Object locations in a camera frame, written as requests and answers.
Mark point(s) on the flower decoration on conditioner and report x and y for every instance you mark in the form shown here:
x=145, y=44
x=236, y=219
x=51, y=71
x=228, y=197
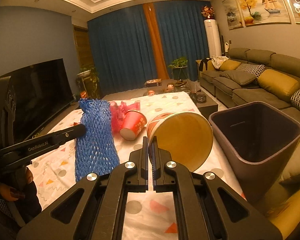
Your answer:
x=207, y=12

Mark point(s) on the blue foam net sleeve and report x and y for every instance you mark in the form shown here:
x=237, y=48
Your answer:
x=95, y=151

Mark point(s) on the orange curtain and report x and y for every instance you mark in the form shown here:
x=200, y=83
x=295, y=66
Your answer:
x=149, y=11

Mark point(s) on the white standing air conditioner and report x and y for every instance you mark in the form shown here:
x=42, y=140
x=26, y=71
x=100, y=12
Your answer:
x=213, y=38

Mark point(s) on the black television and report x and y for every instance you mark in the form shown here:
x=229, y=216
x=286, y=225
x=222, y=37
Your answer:
x=41, y=91

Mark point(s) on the plant on stand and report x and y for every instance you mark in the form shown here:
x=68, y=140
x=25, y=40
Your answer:
x=89, y=83

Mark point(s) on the triptych wall painting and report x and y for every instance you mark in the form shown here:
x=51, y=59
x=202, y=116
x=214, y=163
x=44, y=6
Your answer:
x=240, y=13

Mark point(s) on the yellow cushion far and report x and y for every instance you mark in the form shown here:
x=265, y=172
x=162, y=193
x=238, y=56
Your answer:
x=229, y=65

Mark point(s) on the pink plastic bag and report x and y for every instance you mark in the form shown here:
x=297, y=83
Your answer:
x=118, y=113

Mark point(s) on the large paper bucket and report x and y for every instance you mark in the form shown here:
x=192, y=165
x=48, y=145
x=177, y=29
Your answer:
x=186, y=135

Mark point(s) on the yellow cushion near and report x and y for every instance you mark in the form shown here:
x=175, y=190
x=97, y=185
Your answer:
x=282, y=85

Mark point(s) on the grey cushion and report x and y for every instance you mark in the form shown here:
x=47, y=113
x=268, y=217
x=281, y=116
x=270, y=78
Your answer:
x=240, y=77

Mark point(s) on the far patterned cushion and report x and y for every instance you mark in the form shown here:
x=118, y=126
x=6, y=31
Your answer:
x=255, y=69

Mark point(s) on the red paper cup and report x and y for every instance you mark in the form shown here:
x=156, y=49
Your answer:
x=132, y=125

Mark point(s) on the blue curtain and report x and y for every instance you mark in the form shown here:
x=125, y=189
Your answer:
x=122, y=49

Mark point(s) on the dark grey trash bin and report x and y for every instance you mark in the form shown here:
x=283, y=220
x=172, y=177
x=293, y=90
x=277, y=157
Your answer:
x=258, y=141

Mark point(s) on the left hand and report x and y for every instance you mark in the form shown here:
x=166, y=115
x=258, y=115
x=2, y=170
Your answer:
x=11, y=194

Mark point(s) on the yellow cushion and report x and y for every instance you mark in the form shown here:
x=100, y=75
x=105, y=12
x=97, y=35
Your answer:
x=282, y=85
x=229, y=65

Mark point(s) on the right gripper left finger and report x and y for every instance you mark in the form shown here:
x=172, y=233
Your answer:
x=94, y=208

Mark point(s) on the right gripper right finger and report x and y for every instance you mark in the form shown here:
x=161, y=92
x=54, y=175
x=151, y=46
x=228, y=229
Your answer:
x=205, y=206

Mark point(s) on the potted green plant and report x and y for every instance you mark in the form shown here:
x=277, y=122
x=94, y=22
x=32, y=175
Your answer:
x=179, y=68

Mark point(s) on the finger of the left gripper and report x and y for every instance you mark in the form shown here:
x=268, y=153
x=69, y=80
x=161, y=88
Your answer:
x=22, y=153

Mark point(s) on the grey sectional sofa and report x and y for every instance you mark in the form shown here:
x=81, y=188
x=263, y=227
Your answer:
x=232, y=94

